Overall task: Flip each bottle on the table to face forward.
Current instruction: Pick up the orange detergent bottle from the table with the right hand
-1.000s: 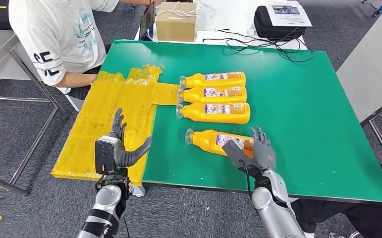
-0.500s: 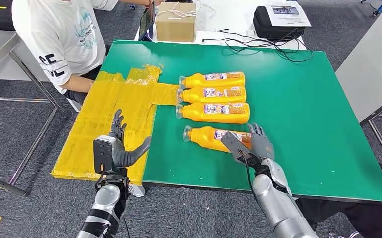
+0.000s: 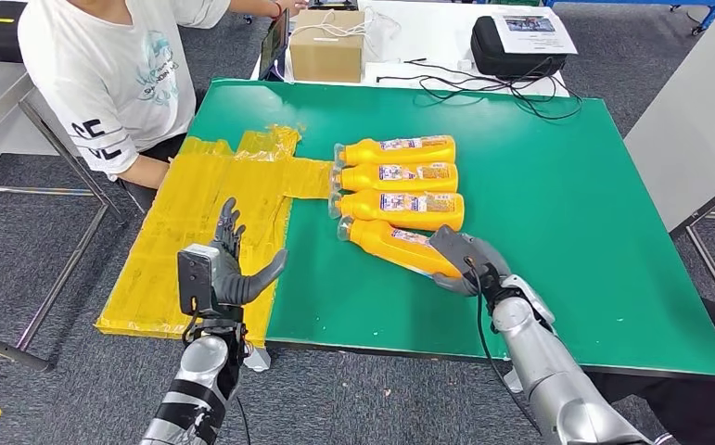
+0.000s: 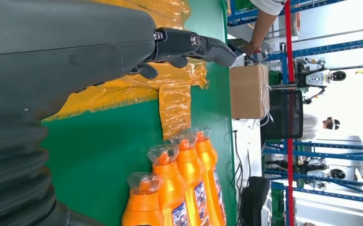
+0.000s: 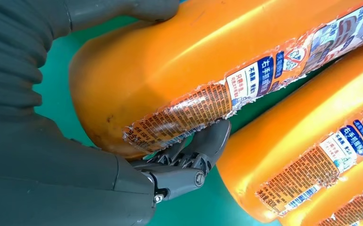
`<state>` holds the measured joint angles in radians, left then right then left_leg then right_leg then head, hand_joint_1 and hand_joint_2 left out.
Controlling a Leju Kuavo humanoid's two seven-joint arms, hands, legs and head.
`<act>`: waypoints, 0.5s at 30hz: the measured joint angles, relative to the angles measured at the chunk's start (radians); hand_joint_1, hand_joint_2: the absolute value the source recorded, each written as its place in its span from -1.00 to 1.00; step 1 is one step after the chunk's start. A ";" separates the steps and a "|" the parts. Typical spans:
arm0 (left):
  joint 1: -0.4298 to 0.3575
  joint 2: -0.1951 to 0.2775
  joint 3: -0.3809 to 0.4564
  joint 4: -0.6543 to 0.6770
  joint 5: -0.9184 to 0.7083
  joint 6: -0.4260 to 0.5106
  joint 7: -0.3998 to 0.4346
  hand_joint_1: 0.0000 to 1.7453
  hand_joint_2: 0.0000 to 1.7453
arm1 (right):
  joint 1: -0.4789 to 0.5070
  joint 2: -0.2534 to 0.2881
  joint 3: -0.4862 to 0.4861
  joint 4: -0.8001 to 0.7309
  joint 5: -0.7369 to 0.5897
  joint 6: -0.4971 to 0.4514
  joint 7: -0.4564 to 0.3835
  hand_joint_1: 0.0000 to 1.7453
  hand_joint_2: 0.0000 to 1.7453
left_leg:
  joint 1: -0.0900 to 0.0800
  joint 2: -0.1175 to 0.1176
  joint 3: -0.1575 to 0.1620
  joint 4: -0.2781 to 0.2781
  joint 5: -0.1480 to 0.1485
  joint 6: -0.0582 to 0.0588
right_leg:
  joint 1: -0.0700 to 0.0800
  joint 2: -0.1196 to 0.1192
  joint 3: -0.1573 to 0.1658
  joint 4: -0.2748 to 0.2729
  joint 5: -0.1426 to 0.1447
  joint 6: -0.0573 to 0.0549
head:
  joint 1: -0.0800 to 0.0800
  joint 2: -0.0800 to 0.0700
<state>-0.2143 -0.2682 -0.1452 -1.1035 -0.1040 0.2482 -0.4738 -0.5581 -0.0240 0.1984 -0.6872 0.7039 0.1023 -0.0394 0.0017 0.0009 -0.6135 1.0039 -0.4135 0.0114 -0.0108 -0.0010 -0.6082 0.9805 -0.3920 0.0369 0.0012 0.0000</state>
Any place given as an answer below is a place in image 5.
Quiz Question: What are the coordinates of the green table mat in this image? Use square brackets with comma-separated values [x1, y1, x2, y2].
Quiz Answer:
[33, 16, 338, 226]

